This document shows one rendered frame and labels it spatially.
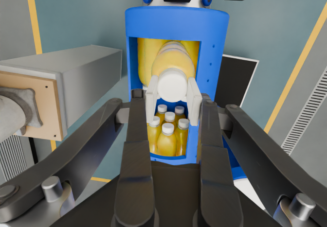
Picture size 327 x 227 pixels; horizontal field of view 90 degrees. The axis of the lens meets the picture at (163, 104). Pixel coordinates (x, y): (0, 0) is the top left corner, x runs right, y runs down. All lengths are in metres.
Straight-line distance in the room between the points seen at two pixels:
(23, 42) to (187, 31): 1.92
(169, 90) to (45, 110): 0.70
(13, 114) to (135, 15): 0.57
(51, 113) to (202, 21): 0.70
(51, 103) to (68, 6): 1.20
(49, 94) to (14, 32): 1.45
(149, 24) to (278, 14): 1.55
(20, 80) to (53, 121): 0.20
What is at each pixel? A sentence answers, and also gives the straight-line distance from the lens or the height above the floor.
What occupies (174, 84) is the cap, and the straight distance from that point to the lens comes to 0.20.
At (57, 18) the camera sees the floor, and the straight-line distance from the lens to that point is 1.93.
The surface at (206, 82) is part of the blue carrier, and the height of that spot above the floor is 1.20.
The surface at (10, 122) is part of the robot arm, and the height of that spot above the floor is 1.15.
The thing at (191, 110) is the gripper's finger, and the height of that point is 1.48.
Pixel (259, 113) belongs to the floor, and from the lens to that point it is 2.05.
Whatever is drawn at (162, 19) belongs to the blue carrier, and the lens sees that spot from 0.39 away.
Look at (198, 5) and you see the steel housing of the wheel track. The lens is 0.70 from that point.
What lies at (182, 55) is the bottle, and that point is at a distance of 0.25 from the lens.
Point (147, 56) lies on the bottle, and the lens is 0.50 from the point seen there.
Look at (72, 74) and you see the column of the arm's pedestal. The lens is 0.92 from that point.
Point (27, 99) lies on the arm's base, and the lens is 0.84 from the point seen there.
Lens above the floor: 1.62
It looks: 66 degrees down
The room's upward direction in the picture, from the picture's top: 173 degrees counter-clockwise
